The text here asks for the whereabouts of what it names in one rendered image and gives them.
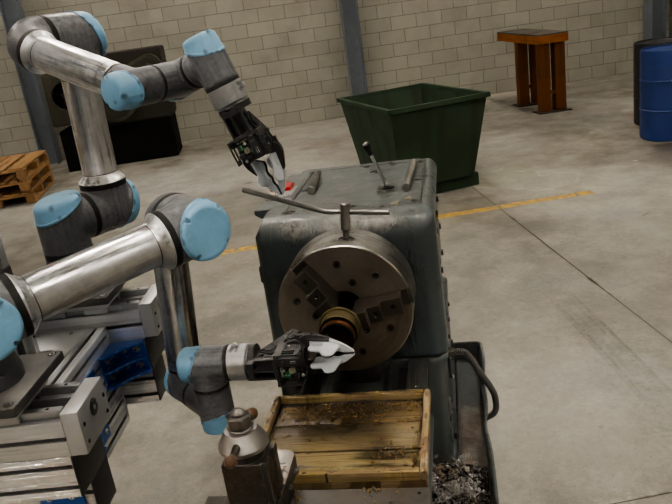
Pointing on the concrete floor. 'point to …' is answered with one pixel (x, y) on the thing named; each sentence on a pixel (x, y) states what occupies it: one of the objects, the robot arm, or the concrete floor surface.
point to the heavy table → (539, 68)
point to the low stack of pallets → (24, 176)
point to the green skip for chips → (421, 128)
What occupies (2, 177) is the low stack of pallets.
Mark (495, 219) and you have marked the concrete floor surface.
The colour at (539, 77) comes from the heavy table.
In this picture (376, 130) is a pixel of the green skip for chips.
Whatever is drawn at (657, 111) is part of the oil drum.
